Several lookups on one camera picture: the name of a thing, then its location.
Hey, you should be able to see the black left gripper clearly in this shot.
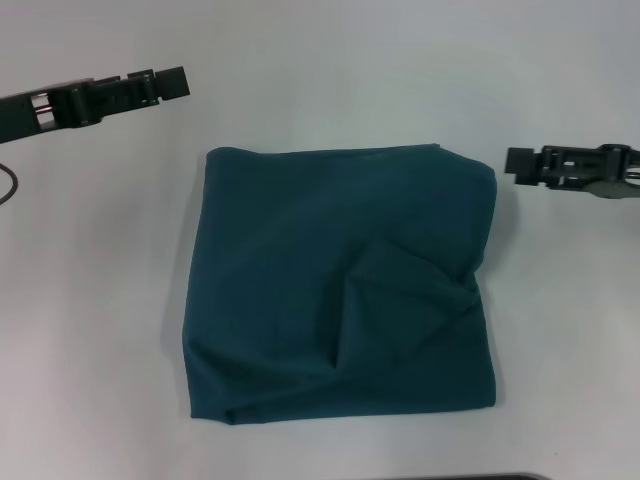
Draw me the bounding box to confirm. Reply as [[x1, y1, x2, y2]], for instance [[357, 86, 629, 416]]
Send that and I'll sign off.
[[0, 64, 192, 145]]

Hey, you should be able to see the grey left gripper cable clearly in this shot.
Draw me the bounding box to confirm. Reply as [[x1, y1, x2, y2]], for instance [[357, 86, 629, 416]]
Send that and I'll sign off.
[[0, 162, 19, 206]]

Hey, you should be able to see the teal t-shirt with cream print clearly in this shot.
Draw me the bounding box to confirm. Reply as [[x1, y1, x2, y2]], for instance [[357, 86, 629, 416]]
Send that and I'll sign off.
[[180, 143, 500, 426]]

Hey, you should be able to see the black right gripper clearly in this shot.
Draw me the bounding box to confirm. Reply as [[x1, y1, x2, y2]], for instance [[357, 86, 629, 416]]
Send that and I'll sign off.
[[503, 143, 640, 201]]

